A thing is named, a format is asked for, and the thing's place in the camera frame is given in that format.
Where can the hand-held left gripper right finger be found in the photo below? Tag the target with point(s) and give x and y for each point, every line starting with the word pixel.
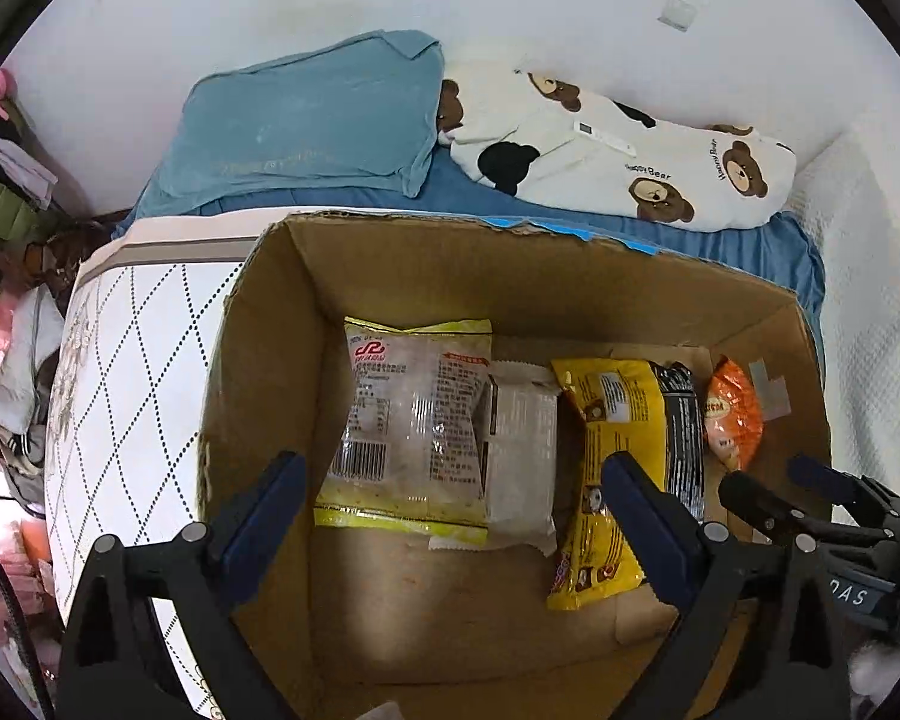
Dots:
pixel 645 525

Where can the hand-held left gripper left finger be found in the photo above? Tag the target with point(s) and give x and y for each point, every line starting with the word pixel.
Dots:
pixel 266 521

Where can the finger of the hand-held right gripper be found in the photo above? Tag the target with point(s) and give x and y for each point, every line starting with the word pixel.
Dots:
pixel 825 475
pixel 757 508

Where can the orange snack packet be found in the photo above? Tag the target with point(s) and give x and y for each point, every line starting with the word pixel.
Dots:
pixel 735 412

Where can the yellow and black snack bag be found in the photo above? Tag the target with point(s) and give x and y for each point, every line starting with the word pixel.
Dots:
pixel 607 405

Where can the white translucent snack packet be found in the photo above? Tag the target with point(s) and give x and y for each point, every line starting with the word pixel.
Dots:
pixel 521 450

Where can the clear yellow-edged snack packet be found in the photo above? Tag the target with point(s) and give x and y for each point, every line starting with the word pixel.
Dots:
pixel 405 420

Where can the brown cardboard box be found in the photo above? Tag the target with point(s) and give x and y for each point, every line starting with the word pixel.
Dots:
pixel 420 615

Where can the white quilted mattress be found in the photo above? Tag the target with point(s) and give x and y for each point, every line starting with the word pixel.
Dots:
pixel 135 390

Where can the white knitted blanket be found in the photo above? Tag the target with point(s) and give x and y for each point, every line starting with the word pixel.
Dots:
pixel 870 277

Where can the blue bed sheet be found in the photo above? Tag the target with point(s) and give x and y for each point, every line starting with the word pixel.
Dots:
pixel 787 255

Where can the grey garment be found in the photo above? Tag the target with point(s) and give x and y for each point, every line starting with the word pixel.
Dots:
pixel 15 397

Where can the brown bag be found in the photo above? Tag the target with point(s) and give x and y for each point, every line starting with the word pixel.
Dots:
pixel 52 251

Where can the cream bear print pillow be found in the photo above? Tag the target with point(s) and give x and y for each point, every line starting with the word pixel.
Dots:
pixel 585 157

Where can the white remote control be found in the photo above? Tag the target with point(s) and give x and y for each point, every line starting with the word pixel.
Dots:
pixel 604 136

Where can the pillow with blue towel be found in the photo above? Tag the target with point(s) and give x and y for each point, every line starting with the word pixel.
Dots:
pixel 307 120

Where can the folded light clothing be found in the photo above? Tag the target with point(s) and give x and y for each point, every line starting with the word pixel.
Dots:
pixel 15 161

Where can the white wall hook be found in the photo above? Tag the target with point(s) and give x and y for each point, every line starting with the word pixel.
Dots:
pixel 679 13

